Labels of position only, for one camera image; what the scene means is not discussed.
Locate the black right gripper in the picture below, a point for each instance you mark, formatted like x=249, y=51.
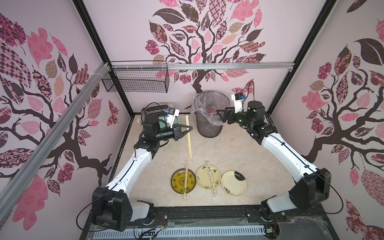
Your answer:
x=229, y=115

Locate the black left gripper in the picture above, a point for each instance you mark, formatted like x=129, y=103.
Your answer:
x=177, y=131

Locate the disposable chopsticks red print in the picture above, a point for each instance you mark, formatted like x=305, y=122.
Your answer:
x=189, y=138

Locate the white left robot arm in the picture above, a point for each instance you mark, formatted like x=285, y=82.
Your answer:
x=111, y=206

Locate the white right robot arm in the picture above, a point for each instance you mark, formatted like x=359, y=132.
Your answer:
x=312, y=185

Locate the wrapped chopsticks on green plate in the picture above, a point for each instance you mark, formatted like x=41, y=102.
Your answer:
x=186, y=181

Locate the black mesh trash bin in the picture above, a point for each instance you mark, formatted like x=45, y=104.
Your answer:
x=206, y=129

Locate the clear plastic bin liner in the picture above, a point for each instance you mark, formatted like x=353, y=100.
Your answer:
x=207, y=103

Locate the mint green toaster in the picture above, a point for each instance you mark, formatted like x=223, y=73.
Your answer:
x=154, y=109

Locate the dark green yellow plate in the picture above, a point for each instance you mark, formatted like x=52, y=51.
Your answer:
x=178, y=178

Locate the cream middle plate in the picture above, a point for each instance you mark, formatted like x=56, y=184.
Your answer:
x=203, y=177

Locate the cream plate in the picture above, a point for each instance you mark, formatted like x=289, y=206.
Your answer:
x=203, y=177
x=234, y=183

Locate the cream right plate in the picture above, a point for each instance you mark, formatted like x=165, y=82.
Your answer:
x=234, y=183

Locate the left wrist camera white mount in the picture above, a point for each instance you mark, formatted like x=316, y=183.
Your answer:
x=173, y=115

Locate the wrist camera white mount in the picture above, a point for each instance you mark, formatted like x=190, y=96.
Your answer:
x=238, y=99
x=173, y=115

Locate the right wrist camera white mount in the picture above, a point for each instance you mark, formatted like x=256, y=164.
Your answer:
x=238, y=99

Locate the black wire wall basket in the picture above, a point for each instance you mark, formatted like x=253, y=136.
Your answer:
x=137, y=77

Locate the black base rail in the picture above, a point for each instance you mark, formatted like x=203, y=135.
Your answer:
x=191, y=214

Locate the aluminium frame bar back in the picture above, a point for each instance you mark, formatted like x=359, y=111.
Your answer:
x=228, y=66

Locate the aluminium frame bar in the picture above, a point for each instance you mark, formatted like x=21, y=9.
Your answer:
x=26, y=173
x=228, y=66

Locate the aluminium frame bar left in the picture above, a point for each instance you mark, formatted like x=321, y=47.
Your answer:
x=26, y=173

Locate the white slotted cable duct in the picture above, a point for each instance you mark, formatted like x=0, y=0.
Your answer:
x=181, y=233

